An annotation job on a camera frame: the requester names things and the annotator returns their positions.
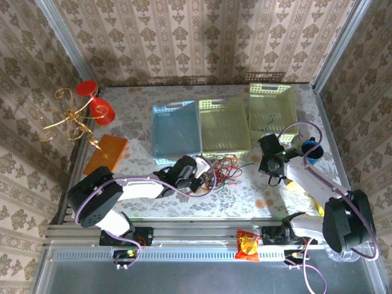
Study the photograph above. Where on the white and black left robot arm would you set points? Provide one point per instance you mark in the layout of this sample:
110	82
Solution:
101	196

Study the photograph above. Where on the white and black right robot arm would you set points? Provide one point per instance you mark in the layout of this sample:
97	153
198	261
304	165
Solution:
346	220

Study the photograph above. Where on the floral table cloth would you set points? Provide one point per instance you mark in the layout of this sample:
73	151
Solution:
239	199

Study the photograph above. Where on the light blue plastic basket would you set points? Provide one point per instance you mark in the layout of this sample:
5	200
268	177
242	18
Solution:
176	131

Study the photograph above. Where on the yellow plastic dish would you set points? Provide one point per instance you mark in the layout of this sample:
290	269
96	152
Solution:
318	206

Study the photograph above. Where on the pale yellow basket, cut rim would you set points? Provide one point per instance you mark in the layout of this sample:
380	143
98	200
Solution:
225	125

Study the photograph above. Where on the red and gold snack packet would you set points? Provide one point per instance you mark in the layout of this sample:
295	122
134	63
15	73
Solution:
247	245

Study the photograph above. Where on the orange rectangular block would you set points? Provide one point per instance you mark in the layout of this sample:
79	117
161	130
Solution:
107	151

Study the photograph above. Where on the clear plastic bottle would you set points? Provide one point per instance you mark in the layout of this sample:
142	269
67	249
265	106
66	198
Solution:
340	255

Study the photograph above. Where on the red plastic wine glass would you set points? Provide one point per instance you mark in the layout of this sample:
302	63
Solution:
101	108

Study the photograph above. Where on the aluminium frame rail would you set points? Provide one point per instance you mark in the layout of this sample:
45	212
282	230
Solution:
190	232

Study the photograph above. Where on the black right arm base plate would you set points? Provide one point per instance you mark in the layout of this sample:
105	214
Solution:
272	235

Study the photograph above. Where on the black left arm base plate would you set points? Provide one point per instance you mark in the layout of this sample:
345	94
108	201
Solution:
144	235

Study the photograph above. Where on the aluminium frame post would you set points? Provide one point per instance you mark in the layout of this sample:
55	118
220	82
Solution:
65	39
340	46

